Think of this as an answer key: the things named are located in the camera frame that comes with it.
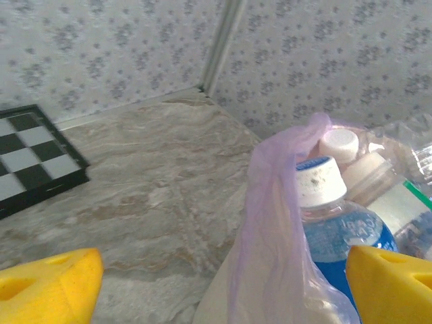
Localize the clear bottle green white label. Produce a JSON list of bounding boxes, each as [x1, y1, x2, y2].
[[341, 151, 432, 267]]

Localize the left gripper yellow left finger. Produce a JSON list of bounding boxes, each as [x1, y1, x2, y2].
[[0, 247, 104, 324]]

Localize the clear plastic bottle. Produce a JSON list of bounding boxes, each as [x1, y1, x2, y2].
[[364, 113, 432, 193]]

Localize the blue label bottle white cap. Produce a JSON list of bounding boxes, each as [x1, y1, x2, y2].
[[294, 155, 401, 304]]

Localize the aluminium wall base strip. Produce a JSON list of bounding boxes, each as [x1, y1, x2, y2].
[[53, 86, 205, 132]]

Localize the black white chessboard box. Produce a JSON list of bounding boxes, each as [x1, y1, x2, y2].
[[0, 103, 91, 221]]

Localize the aluminium frame post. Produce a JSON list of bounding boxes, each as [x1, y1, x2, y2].
[[200, 0, 246, 98]]

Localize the purple plastic bin bag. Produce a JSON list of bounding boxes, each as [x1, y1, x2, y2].
[[226, 112, 364, 324]]

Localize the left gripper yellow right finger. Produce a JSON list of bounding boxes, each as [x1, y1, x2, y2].
[[345, 244, 432, 324]]

